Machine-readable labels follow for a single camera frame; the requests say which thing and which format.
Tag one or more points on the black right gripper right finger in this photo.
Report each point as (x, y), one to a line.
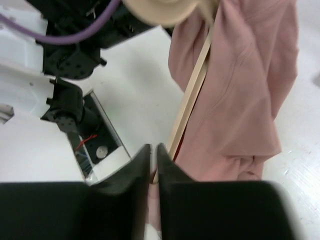
(228, 210)

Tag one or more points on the pink t shirt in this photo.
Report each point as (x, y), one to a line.
(251, 68)

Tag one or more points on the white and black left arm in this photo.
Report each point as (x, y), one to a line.
(50, 127)

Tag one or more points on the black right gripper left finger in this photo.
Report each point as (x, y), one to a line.
(113, 209)

